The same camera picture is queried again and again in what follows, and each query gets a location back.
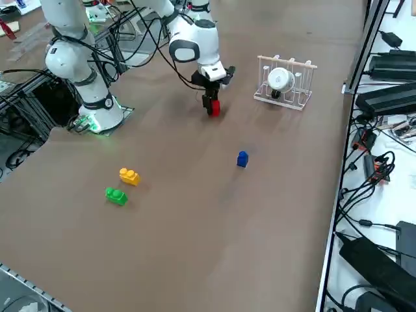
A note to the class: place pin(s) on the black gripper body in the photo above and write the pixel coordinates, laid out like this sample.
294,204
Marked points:
213,86

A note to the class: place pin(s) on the red wooden cube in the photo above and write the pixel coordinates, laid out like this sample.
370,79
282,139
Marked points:
216,109

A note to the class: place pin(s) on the blue wooden cube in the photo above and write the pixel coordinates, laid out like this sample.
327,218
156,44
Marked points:
242,159

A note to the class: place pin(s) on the white cup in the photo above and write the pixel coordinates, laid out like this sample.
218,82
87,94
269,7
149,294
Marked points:
280,79

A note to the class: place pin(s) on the yellow toy brick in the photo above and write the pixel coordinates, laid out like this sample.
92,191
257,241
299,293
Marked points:
130,177

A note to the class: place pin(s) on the green toy brick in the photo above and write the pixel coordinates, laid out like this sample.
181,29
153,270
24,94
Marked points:
116,196

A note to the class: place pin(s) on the black and orange adaptor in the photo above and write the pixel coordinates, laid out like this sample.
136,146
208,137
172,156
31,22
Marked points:
365,140

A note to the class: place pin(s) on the long black power brick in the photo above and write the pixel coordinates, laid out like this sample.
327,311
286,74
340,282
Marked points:
386,99

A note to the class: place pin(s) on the black ribbed power supply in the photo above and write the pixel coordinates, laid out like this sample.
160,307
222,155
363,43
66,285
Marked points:
393,66

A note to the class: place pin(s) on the small black adaptor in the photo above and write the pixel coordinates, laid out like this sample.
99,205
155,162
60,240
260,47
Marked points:
391,38

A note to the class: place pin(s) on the orange and black connector box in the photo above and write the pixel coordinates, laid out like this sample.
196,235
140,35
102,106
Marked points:
383,170

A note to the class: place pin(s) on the large black power brick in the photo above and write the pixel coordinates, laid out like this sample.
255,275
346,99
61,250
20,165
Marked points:
373,263

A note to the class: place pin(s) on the dark grey box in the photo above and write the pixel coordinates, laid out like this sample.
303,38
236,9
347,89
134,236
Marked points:
408,240

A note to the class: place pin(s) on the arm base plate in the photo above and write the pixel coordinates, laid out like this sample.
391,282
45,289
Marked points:
128,110

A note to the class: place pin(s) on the aluminium profile post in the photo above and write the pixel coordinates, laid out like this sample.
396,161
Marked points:
367,42

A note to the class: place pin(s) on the black metal frame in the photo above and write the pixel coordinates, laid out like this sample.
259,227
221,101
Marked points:
19,97

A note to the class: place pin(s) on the aluminium frame rail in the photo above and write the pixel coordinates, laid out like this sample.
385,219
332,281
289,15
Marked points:
35,286

